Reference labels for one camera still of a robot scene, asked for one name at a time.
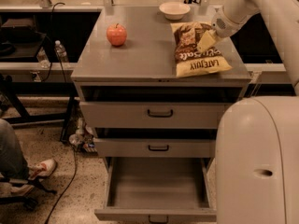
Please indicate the clear plastic water bottle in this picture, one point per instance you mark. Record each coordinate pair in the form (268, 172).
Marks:
(61, 52)

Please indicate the black table frame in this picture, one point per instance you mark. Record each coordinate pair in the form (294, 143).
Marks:
(40, 102)

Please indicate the brown yellow chip bag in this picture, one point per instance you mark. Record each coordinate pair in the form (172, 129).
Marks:
(190, 62)

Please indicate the white red sneaker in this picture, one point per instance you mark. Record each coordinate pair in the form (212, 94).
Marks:
(42, 169)

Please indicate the bottom grey drawer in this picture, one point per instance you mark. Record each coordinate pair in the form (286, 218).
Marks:
(157, 191)

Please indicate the white ceramic bowl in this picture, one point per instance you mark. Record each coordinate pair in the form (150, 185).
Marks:
(174, 11)

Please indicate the top grey drawer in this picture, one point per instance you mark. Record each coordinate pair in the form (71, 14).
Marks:
(152, 115)

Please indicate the clutter of bottles on floor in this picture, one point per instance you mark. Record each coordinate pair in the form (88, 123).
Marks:
(82, 139)

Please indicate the grey metal drawer cabinet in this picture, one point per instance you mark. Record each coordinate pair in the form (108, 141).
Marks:
(143, 70)

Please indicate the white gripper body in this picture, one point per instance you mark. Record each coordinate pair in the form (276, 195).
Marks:
(222, 27)

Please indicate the middle grey drawer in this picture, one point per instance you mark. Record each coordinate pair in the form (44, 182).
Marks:
(163, 148)

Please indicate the grey drawer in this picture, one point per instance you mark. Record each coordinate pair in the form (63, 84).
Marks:
(157, 191)
(152, 115)
(163, 148)

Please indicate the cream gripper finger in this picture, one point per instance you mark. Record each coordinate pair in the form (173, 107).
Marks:
(208, 40)

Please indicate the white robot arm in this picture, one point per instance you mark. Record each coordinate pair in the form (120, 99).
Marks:
(257, 145)

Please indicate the red apple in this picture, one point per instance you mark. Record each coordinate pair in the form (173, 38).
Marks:
(116, 34)

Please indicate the person's jeans leg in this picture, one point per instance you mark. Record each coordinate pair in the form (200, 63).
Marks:
(12, 162)

